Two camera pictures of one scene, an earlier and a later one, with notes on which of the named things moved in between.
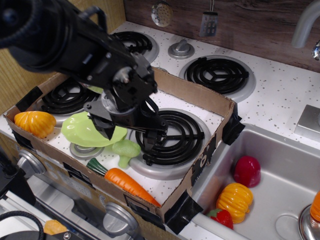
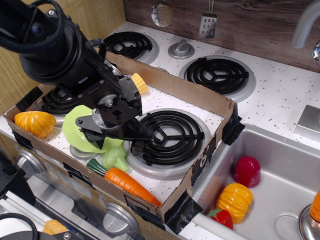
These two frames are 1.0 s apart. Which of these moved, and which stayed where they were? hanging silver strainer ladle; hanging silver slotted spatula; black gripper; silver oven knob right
Moved: black gripper
Stayed: hanging silver strainer ladle; silver oven knob right; hanging silver slotted spatula
